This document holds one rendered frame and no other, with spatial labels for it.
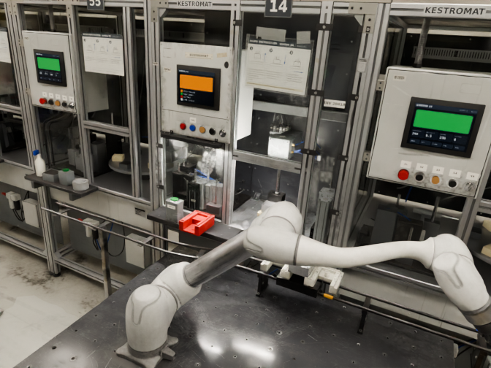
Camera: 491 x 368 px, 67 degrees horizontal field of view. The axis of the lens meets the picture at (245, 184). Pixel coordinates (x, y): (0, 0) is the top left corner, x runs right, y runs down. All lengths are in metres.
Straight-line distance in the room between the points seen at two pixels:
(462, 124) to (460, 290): 0.66
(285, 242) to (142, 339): 0.69
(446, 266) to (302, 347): 0.77
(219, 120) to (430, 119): 0.95
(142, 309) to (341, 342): 0.85
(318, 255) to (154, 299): 0.65
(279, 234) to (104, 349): 0.90
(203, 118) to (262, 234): 0.91
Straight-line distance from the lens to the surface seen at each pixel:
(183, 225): 1.98
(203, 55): 1.90
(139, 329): 1.53
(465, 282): 1.20
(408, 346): 1.88
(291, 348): 1.71
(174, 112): 2.04
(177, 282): 1.59
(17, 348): 2.88
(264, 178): 2.35
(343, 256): 1.19
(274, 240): 1.18
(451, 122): 1.60
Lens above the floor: 1.87
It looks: 21 degrees down
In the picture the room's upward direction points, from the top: 4 degrees clockwise
